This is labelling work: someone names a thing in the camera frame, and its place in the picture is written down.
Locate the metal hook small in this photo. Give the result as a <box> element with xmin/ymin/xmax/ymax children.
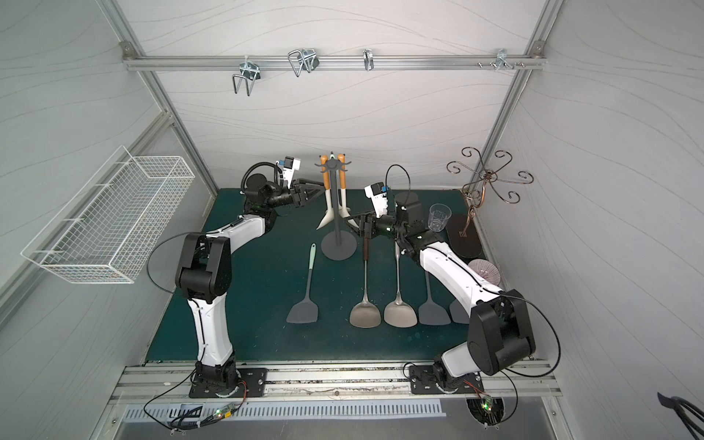
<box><xmin>362</xmin><ymin>49</ymin><xmax>374</xmax><ymax>72</ymax></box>

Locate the metal hook middle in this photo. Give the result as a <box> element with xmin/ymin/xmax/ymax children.
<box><xmin>287</xmin><ymin>49</ymin><xmax>320</xmax><ymax>77</ymax></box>

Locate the aluminium top rail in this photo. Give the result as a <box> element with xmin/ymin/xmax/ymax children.
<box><xmin>123</xmin><ymin>49</ymin><xmax>547</xmax><ymax>73</ymax></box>

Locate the striped ceramic bowl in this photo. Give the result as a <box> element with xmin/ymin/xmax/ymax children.
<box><xmin>467</xmin><ymin>258</ymin><xmax>502</xmax><ymax>286</ymax></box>

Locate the green mat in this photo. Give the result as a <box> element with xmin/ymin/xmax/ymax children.
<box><xmin>145</xmin><ymin>188</ymin><xmax>524</xmax><ymax>362</ymax></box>

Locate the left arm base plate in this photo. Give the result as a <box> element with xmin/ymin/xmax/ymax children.
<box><xmin>188</xmin><ymin>367</ymin><xmax>269</xmax><ymax>399</ymax></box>

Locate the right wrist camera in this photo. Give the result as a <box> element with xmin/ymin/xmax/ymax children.
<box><xmin>364</xmin><ymin>181</ymin><xmax>389</xmax><ymax>218</ymax></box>

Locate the grey utensil rack stand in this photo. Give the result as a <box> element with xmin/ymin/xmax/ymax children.
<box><xmin>321</xmin><ymin>152</ymin><xmax>358</xmax><ymax>261</ymax></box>

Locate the metal hook right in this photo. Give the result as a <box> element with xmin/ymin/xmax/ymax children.
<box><xmin>477</xmin><ymin>49</ymin><xmax>525</xmax><ymax>72</ymax></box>

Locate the grey spatula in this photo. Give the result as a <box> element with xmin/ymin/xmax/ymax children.
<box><xmin>286</xmin><ymin>243</ymin><xmax>318</xmax><ymax>325</ymax></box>

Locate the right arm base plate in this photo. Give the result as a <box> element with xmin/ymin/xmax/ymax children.
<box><xmin>403</xmin><ymin>362</ymin><xmax>485</xmax><ymax>395</ymax></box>

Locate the aluminium front rail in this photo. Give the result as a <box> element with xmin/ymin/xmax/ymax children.
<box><xmin>109</xmin><ymin>360</ymin><xmax>562</xmax><ymax>404</ymax></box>

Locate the white spoon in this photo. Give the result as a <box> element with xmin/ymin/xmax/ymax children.
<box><xmin>317</xmin><ymin>155</ymin><xmax>334</xmax><ymax>230</ymax></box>
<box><xmin>337</xmin><ymin>154</ymin><xmax>358</xmax><ymax>227</ymax></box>

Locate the white vent strip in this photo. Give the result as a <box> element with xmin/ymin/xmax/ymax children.
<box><xmin>123</xmin><ymin>399</ymin><xmax>447</xmax><ymax>424</ymax></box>

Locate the grey spatula mint handle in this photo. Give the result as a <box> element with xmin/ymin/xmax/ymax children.
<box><xmin>449</xmin><ymin>300</ymin><xmax>469</xmax><ymax>325</ymax></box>
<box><xmin>418</xmin><ymin>271</ymin><xmax>451</xmax><ymax>326</ymax></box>

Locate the metal hook left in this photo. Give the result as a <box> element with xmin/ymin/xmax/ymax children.
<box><xmin>232</xmin><ymin>60</ymin><xmax>261</xmax><ymax>96</ymax></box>

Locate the aluminium rail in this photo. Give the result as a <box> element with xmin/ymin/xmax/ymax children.
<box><xmin>109</xmin><ymin>360</ymin><xmax>562</xmax><ymax>404</ymax></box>
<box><xmin>123</xmin><ymin>49</ymin><xmax>547</xmax><ymax>73</ymax></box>

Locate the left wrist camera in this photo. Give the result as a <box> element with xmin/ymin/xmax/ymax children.
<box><xmin>276</xmin><ymin>156</ymin><xmax>301</xmax><ymax>188</ymax></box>

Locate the white wire basket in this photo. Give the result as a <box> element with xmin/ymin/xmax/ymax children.
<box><xmin>20</xmin><ymin>146</ymin><xmax>194</xmax><ymax>284</ymax></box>

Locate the clear drinking glass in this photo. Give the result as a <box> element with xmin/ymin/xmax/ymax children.
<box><xmin>428</xmin><ymin>203</ymin><xmax>452</xmax><ymax>233</ymax></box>

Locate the copper mug tree stand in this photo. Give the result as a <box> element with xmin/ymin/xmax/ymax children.
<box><xmin>446</xmin><ymin>147</ymin><xmax>535</xmax><ymax>260</ymax></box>

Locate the black object at corner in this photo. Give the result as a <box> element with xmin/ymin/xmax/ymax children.
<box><xmin>657</xmin><ymin>393</ymin><xmax>703</xmax><ymax>440</ymax></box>

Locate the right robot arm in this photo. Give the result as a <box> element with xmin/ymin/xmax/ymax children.
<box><xmin>332</xmin><ymin>181</ymin><xmax>546</xmax><ymax>381</ymax></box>

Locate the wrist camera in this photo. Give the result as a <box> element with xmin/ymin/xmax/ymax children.
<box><xmin>364</xmin><ymin>181</ymin><xmax>389</xmax><ymax>218</ymax></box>
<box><xmin>276</xmin><ymin>156</ymin><xmax>301</xmax><ymax>188</ymax></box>

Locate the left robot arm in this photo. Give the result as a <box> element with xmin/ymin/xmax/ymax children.
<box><xmin>174</xmin><ymin>157</ymin><xmax>326</xmax><ymax>396</ymax></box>

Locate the steel turner wood handle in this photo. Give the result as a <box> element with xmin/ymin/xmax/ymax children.
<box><xmin>349</xmin><ymin>238</ymin><xmax>381</xmax><ymax>329</ymax></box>

